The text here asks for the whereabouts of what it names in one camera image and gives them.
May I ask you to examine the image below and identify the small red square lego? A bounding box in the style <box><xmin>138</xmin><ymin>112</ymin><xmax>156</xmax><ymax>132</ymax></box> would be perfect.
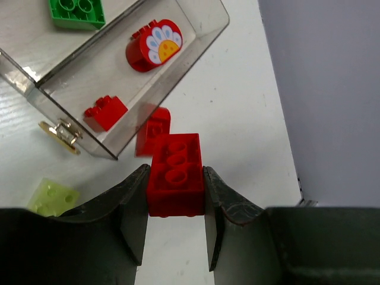
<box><xmin>83</xmin><ymin>95</ymin><xmax>128</xmax><ymax>133</ymax></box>

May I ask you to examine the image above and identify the red sloped lego brick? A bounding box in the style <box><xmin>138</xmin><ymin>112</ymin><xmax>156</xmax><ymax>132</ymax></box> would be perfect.
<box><xmin>135</xmin><ymin>107</ymin><xmax>171</xmax><ymax>157</ymax></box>

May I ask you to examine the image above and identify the middle clear plastic container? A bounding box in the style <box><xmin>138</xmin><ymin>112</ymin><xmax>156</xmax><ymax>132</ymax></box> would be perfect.
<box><xmin>1</xmin><ymin>1</ymin><xmax>150</xmax><ymax>102</ymax></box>

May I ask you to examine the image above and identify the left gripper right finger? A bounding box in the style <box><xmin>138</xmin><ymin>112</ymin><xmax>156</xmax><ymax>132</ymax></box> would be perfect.
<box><xmin>203</xmin><ymin>167</ymin><xmax>379</xmax><ymax>284</ymax></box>

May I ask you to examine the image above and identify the clear plastic container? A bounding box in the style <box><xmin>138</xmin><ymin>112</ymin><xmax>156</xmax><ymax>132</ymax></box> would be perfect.
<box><xmin>1</xmin><ymin>1</ymin><xmax>150</xmax><ymax>102</ymax></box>
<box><xmin>28</xmin><ymin>1</ymin><xmax>230</xmax><ymax>159</ymax></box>

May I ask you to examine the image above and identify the pale yellow-green lego right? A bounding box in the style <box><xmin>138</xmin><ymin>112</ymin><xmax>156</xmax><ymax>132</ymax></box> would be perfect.
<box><xmin>27</xmin><ymin>178</ymin><xmax>80</xmax><ymax>217</ymax></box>

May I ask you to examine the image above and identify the red long lego brick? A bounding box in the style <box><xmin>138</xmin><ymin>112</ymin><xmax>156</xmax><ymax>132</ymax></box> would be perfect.
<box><xmin>146</xmin><ymin>133</ymin><xmax>205</xmax><ymax>218</ymax></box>

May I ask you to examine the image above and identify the red rounded flower lego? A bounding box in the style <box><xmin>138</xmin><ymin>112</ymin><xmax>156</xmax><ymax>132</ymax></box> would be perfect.
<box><xmin>125</xmin><ymin>19</ymin><xmax>183</xmax><ymax>72</ymax></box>

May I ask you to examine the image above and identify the green lego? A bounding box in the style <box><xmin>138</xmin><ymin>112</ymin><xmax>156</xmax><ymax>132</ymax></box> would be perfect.
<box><xmin>48</xmin><ymin>0</ymin><xmax>106</xmax><ymax>31</ymax></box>

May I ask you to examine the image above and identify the near clear plastic container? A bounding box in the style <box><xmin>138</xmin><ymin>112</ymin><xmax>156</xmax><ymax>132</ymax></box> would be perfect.
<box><xmin>28</xmin><ymin>1</ymin><xmax>230</xmax><ymax>159</ymax></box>

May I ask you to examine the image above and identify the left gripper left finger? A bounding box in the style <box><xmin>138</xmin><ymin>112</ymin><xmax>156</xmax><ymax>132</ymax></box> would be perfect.
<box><xmin>1</xmin><ymin>164</ymin><xmax>150</xmax><ymax>284</ymax></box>

